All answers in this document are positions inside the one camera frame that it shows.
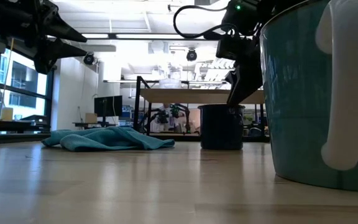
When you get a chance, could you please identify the black side desk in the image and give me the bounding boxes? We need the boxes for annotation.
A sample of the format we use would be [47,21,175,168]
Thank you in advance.
[0,114,51,133]

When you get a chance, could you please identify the black aluminium rig frame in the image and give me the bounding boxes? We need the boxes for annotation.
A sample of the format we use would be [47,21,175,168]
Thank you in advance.
[0,132,270,144]

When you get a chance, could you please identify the teal cloth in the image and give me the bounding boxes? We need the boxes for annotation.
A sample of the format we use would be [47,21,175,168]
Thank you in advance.
[41,126,176,152]

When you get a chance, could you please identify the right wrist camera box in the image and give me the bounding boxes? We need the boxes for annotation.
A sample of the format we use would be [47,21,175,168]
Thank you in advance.
[215,32,241,60]

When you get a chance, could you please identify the black window frame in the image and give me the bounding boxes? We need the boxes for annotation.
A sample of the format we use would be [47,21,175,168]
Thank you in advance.
[0,46,55,138]

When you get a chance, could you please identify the ceiling light strip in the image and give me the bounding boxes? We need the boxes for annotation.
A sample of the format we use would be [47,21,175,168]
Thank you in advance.
[79,33,110,39]
[116,33,186,40]

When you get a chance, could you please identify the person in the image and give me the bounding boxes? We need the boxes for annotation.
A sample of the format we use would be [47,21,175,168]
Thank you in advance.
[152,103,180,133]

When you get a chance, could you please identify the black mug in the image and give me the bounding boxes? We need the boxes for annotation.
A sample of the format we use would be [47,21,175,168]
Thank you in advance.
[197,103,246,151]

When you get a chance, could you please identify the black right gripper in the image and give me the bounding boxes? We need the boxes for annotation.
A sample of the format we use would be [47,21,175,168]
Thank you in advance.
[227,30,264,107]

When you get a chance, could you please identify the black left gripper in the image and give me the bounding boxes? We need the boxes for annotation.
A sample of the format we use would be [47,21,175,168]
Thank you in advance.
[26,0,88,75]

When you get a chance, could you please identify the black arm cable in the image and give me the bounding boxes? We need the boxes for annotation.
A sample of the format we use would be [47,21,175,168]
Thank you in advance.
[172,4,239,40]

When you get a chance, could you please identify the wooden shelf with black frame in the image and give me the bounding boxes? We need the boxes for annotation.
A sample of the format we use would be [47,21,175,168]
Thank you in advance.
[134,75,265,138]

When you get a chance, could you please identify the black computer monitor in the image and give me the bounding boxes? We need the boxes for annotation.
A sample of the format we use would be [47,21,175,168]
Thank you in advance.
[94,95,123,118]

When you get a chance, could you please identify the teal mug with white handle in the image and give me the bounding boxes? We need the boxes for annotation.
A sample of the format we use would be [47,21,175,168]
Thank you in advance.
[259,0,358,193]

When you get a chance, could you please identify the yellow box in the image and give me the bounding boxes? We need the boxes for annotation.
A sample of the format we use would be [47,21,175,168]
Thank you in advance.
[1,107,14,121]

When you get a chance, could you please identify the background work table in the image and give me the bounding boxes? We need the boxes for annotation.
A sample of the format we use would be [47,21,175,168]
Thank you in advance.
[72,121,121,129]

